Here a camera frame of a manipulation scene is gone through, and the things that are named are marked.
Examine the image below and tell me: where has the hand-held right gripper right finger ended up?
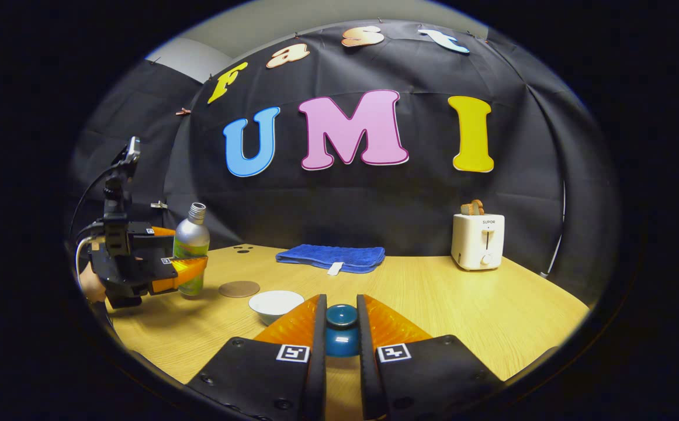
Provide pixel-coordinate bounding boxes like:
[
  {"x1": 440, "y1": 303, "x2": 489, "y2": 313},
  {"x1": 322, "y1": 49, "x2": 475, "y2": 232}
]
[{"x1": 356, "y1": 294, "x2": 503, "y2": 421}]

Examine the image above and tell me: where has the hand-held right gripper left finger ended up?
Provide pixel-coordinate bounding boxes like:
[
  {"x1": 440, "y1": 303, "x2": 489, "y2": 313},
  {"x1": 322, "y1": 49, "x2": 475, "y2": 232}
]
[{"x1": 186, "y1": 294, "x2": 328, "y2": 421}]

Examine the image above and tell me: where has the silver green label water bottle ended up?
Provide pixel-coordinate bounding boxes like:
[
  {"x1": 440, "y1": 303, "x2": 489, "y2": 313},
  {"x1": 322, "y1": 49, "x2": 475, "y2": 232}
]
[{"x1": 173, "y1": 202, "x2": 211, "y2": 297}]

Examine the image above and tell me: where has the round brown coaster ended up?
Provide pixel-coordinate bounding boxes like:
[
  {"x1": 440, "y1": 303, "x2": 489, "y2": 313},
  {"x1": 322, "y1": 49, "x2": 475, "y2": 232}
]
[{"x1": 218, "y1": 281, "x2": 261, "y2": 298}]

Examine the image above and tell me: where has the white teal teacup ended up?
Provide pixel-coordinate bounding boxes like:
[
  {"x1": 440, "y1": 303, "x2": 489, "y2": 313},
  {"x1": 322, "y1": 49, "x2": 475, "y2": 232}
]
[{"x1": 248, "y1": 290, "x2": 305, "y2": 326}]

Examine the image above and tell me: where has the blue folded towel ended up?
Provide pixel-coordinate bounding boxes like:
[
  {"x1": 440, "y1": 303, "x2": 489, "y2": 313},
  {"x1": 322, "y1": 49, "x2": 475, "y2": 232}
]
[{"x1": 275, "y1": 244, "x2": 386, "y2": 275}]

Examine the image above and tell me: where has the black backdrop cloth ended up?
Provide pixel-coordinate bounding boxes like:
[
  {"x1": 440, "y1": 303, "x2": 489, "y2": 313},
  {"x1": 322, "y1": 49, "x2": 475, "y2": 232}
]
[{"x1": 68, "y1": 20, "x2": 618, "y2": 305}]

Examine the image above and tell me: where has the white toaster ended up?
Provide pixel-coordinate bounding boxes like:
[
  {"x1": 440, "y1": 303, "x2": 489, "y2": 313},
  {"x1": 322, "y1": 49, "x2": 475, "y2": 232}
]
[{"x1": 451, "y1": 213, "x2": 505, "y2": 271}]

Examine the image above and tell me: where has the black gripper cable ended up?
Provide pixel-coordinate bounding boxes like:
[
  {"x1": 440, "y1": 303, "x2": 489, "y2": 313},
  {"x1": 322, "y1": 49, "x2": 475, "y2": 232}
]
[{"x1": 70, "y1": 165, "x2": 117, "y2": 240}]

